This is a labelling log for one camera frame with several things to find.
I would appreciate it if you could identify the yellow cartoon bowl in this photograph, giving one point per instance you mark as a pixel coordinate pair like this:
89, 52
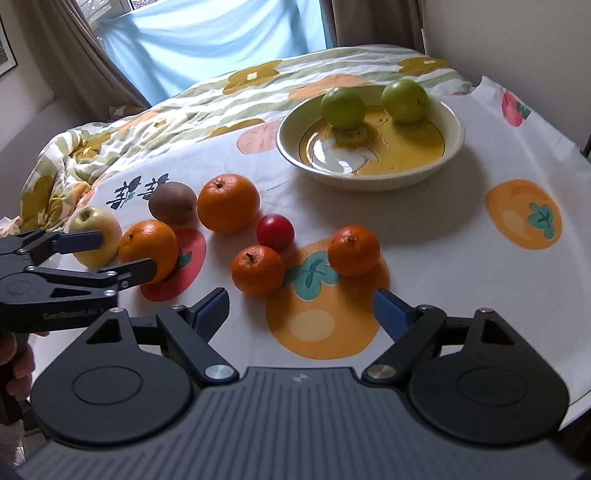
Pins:
379, 155

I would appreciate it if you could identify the light blue window cloth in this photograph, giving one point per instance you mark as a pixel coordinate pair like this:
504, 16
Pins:
166, 47

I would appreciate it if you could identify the person's left hand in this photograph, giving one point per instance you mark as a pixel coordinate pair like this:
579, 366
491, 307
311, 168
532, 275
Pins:
19, 381

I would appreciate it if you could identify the large orange back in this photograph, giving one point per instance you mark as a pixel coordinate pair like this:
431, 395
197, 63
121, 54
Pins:
228, 203

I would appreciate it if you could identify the grey headboard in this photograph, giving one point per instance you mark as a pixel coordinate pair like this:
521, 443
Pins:
20, 155

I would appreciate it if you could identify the brown left curtain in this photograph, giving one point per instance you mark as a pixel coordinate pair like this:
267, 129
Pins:
71, 60

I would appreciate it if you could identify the brown kiwi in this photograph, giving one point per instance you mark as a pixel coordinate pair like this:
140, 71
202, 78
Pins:
173, 203

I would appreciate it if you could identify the brown right curtain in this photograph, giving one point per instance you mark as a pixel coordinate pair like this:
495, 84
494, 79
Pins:
374, 22

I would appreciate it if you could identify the small mandarin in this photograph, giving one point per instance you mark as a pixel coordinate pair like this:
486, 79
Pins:
257, 271
354, 251

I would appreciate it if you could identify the white persimmon print cloth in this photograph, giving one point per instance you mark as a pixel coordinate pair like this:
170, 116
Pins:
505, 225

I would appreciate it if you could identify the green fruit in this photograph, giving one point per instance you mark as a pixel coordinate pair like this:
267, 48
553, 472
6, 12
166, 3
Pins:
343, 108
405, 101

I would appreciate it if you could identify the large orange front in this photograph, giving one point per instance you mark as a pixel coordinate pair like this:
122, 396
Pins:
154, 240

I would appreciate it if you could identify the large orange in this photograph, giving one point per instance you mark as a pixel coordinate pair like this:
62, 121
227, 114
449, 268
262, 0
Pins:
154, 240
228, 203

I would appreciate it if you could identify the floral striped quilt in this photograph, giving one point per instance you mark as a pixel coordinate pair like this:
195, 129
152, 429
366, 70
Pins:
76, 160

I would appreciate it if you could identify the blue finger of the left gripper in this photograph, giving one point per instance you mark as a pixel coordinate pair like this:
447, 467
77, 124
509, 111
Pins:
64, 243
132, 273

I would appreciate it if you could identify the framed town picture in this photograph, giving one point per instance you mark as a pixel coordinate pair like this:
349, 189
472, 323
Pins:
8, 61

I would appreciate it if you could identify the red cherry tomato right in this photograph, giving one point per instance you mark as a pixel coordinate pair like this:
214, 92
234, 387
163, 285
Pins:
275, 231

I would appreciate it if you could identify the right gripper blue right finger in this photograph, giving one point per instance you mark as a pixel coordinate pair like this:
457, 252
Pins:
413, 330

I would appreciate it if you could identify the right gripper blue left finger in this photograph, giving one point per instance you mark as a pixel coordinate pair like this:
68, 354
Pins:
185, 333

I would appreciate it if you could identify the brown curtain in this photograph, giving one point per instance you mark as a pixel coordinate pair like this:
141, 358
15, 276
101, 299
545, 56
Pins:
374, 22
71, 60

